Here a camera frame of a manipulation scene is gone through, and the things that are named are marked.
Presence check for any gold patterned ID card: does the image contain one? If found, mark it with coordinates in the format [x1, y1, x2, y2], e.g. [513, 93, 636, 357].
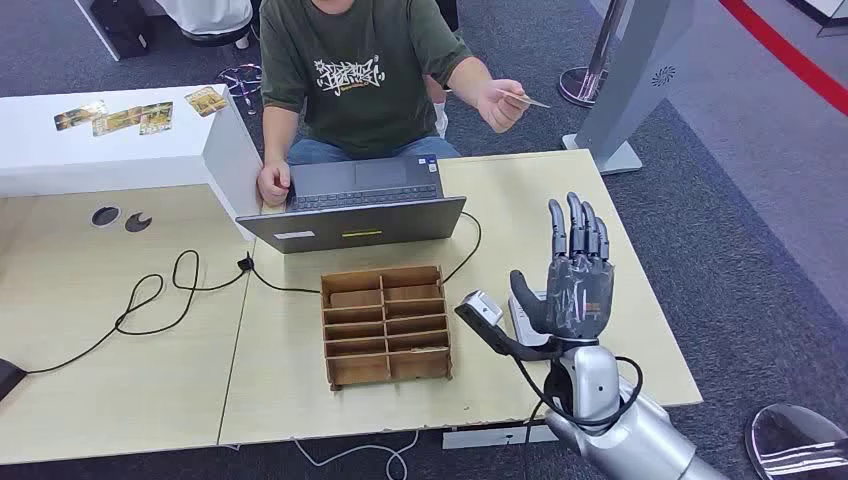
[496, 89, 551, 109]

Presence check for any chrome stanchion post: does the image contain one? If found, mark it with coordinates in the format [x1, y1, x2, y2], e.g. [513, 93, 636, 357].
[558, 0, 631, 109]

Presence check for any gold patterned hotel card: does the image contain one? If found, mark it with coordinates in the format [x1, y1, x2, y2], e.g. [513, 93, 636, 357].
[91, 105, 145, 138]
[139, 101, 175, 136]
[184, 86, 229, 119]
[54, 100, 109, 132]

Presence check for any white counter block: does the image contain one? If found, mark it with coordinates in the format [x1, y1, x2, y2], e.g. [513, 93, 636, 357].
[0, 84, 264, 241]

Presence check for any chair star base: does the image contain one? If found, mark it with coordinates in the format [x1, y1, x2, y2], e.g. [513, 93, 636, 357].
[217, 62, 264, 117]

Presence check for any person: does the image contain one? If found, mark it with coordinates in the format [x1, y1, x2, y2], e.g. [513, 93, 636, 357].
[423, 0, 460, 139]
[256, 0, 531, 207]
[155, 0, 256, 36]

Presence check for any black device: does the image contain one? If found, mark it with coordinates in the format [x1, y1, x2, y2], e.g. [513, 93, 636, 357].
[0, 358, 28, 402]

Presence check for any shiny chrome round base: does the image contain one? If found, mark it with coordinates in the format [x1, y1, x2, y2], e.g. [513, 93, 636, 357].
[744, 404, 848, 480]

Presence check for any wooden card organizer box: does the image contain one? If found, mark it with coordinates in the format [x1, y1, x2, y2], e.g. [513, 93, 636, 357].
[320, 265, 454, 392]

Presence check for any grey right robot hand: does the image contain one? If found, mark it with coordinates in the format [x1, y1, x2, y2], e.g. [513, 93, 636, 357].
[508, 192, 616, 342]

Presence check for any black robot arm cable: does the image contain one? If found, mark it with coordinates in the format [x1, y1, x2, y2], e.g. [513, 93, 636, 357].
[513, 354, 644, 429]

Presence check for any person's left hand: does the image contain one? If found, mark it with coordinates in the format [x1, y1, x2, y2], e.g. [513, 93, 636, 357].
[475, 79, 530, 134]

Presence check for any black case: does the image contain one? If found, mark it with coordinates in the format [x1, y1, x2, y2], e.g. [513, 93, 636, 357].
[89, 0, 150, 58]

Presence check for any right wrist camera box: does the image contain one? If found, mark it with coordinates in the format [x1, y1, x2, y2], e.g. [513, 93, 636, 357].
[455, 290, 506, 329]

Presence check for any black round stool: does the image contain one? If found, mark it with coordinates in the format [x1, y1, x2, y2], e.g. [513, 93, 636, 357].
[182, 26, 253, 49]

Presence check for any grey card reader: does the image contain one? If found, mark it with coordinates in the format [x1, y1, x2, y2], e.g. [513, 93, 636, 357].
[508, 291, 551, 348]

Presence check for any black laptop power cable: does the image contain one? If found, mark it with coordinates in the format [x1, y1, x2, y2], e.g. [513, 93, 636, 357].
[26, 211, 483, 376]

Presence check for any display cabinet base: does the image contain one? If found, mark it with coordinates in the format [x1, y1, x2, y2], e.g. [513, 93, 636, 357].
[786, 0, 848, 38]

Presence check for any person's right hand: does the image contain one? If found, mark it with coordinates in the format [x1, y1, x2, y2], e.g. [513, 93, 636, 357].
[256, 160, 293, 207]

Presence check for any grey laptop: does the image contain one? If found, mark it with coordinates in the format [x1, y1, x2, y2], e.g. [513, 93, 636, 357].
[236, 155, 468, 255]

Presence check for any grey kiosk stand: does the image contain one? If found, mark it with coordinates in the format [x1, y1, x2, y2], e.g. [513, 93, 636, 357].
[561, 0, 697, 177]

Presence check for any white cable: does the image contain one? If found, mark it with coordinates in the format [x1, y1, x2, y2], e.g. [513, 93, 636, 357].
[291, 430, 421, 480]

